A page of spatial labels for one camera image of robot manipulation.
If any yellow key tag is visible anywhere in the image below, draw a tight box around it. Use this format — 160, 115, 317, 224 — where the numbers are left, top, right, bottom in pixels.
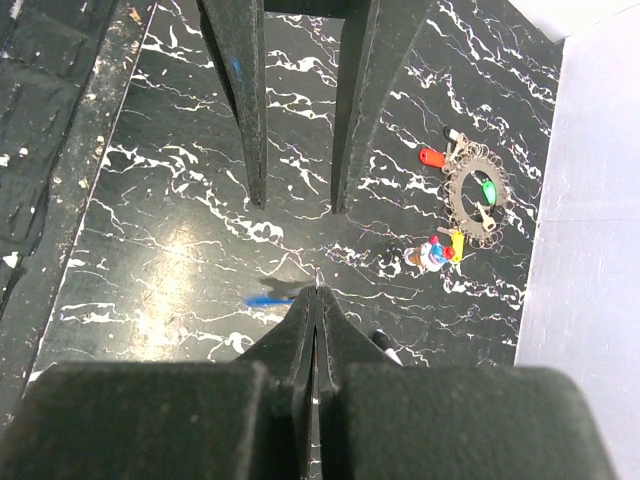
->
450, 230, 465, 263

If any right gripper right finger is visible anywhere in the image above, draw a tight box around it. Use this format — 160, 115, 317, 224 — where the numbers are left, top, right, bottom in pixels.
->
317, 287, 615, 479

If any ice cream keychain toy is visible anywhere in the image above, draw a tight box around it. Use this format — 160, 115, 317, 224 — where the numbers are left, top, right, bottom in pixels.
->
403, 235, 455, 273

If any green key tag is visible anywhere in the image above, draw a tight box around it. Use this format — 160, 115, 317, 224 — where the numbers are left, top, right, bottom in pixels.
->
482, 180, 498, 206

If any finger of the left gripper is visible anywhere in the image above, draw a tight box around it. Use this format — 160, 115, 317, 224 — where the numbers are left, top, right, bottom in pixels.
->
197, 0, 268, 208
332, 0, 432, 213

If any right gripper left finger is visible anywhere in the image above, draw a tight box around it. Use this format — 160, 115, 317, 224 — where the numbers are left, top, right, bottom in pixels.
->
1, 287, 314, 479

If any red key tag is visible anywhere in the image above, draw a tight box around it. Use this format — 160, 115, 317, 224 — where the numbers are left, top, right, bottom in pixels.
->
419, 148, 446, 168

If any blue key tag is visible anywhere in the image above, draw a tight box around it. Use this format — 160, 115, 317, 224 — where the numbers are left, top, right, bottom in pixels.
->
244, 277, 309, 308

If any metal key organizer disc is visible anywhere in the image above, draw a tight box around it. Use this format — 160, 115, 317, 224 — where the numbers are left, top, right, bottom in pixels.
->
442, 134, 512, 248

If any silver key in disc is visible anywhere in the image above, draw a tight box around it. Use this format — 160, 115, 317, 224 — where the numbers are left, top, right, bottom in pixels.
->
475, 202, 496, 232

